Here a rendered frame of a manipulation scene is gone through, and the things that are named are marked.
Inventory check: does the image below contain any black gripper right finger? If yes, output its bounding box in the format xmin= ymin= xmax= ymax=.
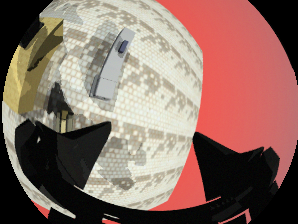
xmin=192 ymin=132 xmax=265 ymax=202

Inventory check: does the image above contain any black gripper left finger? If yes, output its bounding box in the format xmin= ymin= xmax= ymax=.
xmin=35 ymin=120 xmax=112 ymax=190

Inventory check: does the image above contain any olive green block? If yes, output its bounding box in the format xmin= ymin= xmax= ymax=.
xmin=56 ymin=109 xmax=74 ymax=133

